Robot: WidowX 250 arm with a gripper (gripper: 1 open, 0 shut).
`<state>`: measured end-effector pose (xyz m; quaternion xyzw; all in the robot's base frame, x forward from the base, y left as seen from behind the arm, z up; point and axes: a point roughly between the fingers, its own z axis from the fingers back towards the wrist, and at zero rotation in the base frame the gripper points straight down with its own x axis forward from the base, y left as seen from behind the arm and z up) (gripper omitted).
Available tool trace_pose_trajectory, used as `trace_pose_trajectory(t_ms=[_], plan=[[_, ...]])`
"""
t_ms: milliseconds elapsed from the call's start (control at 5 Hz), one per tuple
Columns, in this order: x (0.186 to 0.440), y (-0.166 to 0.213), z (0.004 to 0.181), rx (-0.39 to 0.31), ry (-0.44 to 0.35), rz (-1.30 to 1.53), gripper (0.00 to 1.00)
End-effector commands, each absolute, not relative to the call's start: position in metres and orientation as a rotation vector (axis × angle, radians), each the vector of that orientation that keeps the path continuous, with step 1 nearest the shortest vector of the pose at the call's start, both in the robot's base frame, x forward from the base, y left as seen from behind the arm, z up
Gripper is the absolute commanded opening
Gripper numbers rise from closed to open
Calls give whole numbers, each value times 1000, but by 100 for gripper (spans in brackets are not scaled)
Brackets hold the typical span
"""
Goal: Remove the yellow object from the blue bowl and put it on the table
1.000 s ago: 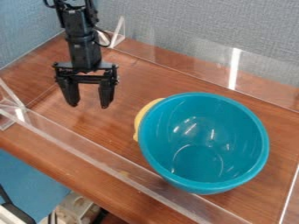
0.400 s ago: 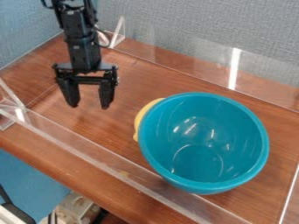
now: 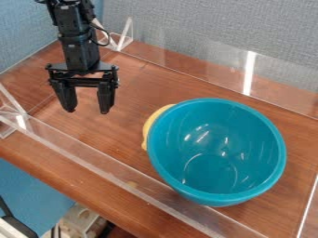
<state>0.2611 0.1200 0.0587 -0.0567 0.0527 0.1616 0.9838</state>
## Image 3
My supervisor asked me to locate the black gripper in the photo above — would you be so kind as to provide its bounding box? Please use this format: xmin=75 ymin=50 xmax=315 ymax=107
xmin=45 ymin=36 xmax=118 ymax=114

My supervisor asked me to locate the blue plastic bowl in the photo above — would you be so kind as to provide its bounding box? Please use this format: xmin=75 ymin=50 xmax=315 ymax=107
xmin=146 ymin=98 xmax=287 ymax=207

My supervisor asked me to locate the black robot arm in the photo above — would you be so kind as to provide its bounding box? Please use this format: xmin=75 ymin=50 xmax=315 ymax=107
xmin=34 ymin=0 xmax=118 ymax=114

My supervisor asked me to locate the yellow object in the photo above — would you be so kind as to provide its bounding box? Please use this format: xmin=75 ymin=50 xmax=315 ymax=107
xmin=141 ymin=104 xmax=174 ymax=151

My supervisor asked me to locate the clear acrylic front barrier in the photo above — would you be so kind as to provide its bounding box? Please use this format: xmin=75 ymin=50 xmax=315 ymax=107
xmin=0 ymin=116 xmax=267 ymax=238

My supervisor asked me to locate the clear acrylic barrier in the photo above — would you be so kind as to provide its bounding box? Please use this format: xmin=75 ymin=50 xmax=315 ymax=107
xmin=0 ymin=116 xmax=267 ymax=238
xmin=121 ymin=26 xmax=318 ymax=120

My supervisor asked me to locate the white device under table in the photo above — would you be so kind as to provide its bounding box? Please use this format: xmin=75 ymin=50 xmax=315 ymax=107
xmin=49 ymin=204 xmax=106 ymax=238

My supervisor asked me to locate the black chair part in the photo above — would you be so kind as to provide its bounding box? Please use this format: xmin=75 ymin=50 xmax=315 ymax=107
xmin=0 ymin=196 xmax=38 ymax=238

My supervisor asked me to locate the clear acrylic back barrier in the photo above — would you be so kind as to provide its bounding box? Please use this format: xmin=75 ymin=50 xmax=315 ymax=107
xmin=121 ymin=26 xmax=318 ymax=120

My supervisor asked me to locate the clear acrylic corner bracket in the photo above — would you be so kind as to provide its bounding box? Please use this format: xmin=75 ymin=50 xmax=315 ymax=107
xmin=92 ymin=18 xmax=132 ymax=52

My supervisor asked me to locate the clear acrylic left bracket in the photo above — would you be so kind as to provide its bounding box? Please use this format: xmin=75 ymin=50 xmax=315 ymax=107
xmin=0 ymin=83 xmax=27 ymax=139

